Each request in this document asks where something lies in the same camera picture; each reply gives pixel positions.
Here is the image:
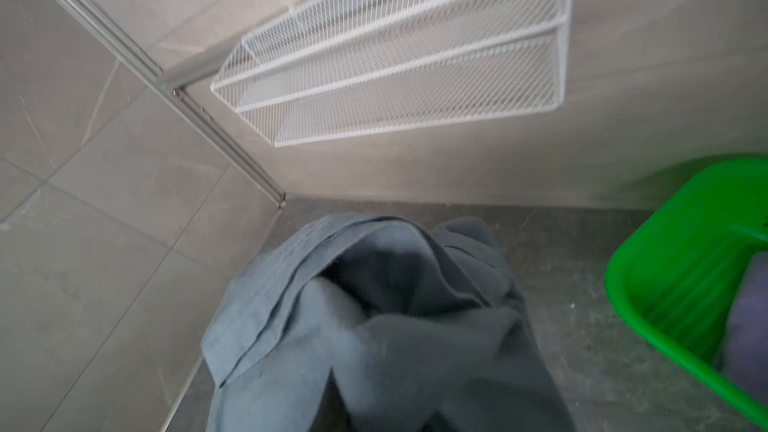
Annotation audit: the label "grey blue t shirt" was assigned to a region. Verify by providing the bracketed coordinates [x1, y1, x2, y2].
[201, 214, 575, 431]

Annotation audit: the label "green plastic basket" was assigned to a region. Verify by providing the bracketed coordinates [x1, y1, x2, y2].
[605, 157, 767, 429]

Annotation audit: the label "purple t shirt in basket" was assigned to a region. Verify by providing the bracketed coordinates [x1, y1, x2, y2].
[721, 252, 767, 405]

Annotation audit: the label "white wire mesh shelf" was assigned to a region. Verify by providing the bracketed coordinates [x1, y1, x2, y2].
[210, 0, 573, 147]

